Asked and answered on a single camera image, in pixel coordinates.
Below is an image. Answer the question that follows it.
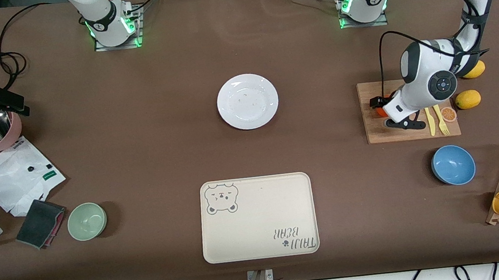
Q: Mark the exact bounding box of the white round plate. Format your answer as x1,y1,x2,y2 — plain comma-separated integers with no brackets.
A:
214,70,282,133

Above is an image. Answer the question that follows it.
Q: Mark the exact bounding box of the bamboo cutting board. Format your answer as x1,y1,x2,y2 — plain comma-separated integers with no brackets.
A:
356,73,462,147

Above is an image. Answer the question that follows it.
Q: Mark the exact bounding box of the yellow plastic knife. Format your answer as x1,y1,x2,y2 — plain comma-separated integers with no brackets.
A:
423,106,437,137

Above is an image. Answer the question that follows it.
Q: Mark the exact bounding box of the yellow plastic fork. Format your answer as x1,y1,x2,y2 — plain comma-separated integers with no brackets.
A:
432,103,451,137

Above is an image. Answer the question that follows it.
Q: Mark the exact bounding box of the toy orange slice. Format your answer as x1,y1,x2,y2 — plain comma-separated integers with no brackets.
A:
440,106,458,124

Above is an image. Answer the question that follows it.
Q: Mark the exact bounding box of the yellow lemon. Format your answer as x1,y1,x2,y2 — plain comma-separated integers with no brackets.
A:
454,88,483,111
462,59,487,80

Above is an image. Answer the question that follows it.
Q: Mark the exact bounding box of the white plastic bag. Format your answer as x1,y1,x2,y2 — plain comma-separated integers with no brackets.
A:
0,132,70,220

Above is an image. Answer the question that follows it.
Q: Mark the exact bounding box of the blue bowl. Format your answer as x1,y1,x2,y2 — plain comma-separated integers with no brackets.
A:
429,142,478,189

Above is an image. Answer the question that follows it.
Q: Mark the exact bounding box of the dark grey folded cloth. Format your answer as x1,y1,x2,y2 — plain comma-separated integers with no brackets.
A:
11,196,70,252

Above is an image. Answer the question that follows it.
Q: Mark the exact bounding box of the pale green bowl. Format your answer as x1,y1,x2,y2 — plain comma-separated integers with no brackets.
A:
65,201,110,243

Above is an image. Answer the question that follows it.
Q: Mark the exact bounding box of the cream bear print tray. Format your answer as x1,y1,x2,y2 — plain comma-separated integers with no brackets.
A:
195,170,322,266

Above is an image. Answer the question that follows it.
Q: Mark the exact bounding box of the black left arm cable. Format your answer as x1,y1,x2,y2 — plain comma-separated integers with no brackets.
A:
372,0,495,99

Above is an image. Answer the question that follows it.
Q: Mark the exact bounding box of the coiled black cable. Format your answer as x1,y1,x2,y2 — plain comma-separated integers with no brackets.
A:
0,0,75,94

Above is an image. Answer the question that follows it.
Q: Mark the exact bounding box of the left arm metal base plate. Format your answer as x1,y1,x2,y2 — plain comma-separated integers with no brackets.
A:
336,0,389,31

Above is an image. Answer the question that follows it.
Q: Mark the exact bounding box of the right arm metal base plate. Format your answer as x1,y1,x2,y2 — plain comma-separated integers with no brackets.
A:
90,4,146,52

